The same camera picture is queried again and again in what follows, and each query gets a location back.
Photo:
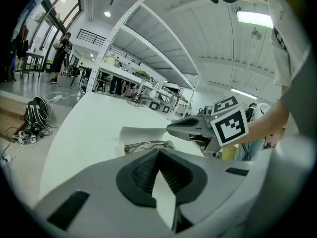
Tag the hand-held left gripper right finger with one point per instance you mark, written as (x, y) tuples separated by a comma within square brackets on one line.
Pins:
[(213, 182)]

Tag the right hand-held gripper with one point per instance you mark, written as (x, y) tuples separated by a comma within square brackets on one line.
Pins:
[(230, 128)]

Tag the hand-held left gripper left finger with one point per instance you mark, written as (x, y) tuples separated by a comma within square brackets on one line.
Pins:
[(94, 182)]

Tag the white glasses case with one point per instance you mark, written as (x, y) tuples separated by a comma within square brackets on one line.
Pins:
[(141, 133)]

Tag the person's right forearm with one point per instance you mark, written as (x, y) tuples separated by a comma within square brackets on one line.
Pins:
[(267, 123)]

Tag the thin-framed glasses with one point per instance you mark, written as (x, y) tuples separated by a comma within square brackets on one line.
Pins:
[(142, 144)]

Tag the yellow object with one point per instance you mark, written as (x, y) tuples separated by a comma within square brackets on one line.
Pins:
[(229, 152)]

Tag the silver desk lamp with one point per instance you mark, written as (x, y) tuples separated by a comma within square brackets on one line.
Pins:
[(135, 102)]

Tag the long ceiling tube light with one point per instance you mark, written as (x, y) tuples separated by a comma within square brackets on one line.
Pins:
[(244, 93)]

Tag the black backpack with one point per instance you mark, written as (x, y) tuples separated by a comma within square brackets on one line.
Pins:
[(37, 113)]

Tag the white power strip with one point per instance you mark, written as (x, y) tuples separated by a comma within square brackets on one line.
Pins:
[(57, 97)]

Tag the white metal shelf rack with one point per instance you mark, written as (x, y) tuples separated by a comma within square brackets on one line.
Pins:
[(148, 36)]

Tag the rectangular ceiling light panel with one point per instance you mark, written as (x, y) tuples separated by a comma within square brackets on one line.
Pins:
[(253, 18)]

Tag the black framed table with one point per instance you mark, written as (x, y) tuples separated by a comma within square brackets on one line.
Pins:
[(34, 58)]

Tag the round ceiling light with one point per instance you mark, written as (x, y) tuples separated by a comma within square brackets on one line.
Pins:
[(107, 14)]

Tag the person's white shirt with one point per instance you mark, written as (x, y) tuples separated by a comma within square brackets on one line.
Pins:
[(282, 6)]

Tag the hanging dark clothes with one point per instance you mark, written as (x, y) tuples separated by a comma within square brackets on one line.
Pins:
[(22, 40)]

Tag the black wall railing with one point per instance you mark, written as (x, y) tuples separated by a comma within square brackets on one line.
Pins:
[(90, 37)]

